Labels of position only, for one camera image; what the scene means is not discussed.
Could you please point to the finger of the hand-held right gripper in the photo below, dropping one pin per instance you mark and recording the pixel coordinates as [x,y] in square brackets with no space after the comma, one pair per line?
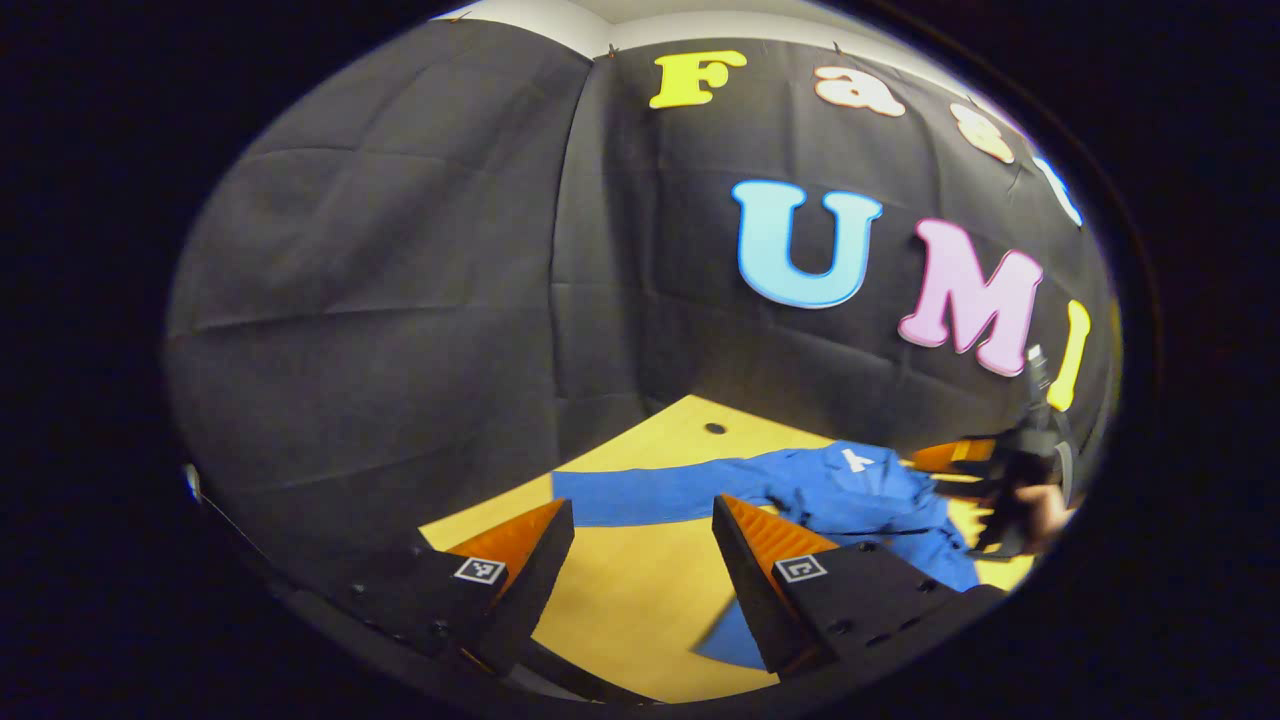
[945,456]

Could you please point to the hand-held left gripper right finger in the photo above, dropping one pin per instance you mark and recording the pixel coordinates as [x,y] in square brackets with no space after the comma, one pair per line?
[745,580]

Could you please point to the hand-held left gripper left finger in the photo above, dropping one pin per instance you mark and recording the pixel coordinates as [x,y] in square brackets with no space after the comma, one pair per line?
[535,590]

